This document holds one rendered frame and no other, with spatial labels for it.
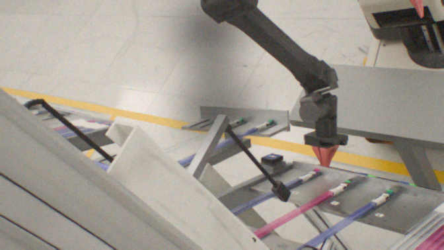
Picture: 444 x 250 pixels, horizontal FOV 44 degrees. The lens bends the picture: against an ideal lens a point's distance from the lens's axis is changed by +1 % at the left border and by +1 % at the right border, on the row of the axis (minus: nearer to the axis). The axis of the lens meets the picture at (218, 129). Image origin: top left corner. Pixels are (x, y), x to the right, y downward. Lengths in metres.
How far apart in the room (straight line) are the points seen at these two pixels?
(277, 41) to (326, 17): 1.73
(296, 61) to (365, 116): 0.43
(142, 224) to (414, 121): 1.52
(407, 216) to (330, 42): 1.72
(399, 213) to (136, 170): 0.99
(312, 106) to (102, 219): 1.25
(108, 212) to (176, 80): 3.13
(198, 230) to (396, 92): 1.38
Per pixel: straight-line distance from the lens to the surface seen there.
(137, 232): 0.16
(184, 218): 0.39
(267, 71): 2.93
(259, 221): 1.83
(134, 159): 0.35
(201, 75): 3.19
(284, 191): 1.02
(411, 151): 1.91
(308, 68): 1.40
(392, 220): 1.25
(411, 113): 1.68
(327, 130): 1.46
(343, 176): 1.47
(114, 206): 0.16
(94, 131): 2.01
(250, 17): 1.24
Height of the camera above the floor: 1.92
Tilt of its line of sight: 42 degrees down
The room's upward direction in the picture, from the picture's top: 41 degrees counter-clockwise
